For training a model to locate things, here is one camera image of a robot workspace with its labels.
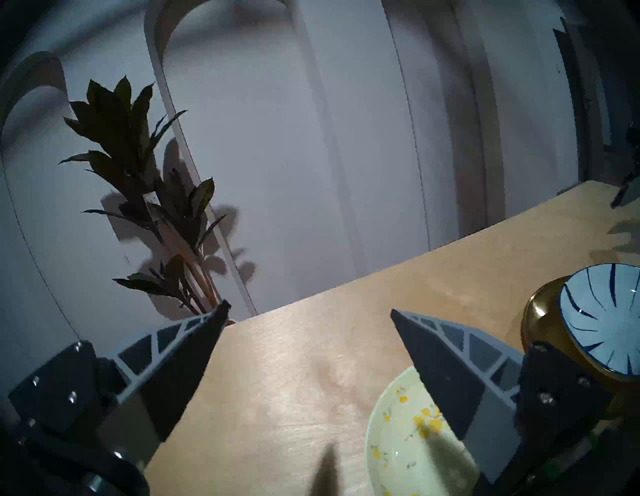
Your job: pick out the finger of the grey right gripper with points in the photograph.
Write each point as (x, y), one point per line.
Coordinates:
(635, 145)
(631, 190)

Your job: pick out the yellow floral ceramic plate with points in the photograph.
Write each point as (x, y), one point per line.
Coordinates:
(400, 450)

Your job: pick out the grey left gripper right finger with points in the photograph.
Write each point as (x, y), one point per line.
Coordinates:
(465, 380)

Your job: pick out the tall green leafy plant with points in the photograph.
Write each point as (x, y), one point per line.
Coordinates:
(120, 130)

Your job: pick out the white plant tag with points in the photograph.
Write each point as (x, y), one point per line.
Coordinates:
(151, 199)

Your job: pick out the gold metal plate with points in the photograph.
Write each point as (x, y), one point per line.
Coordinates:
(542, 320)

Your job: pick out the white plate with blue stripes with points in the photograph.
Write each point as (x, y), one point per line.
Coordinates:
(605, 320)

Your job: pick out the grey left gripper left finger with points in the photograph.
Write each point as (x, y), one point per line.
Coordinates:
(150, 375)

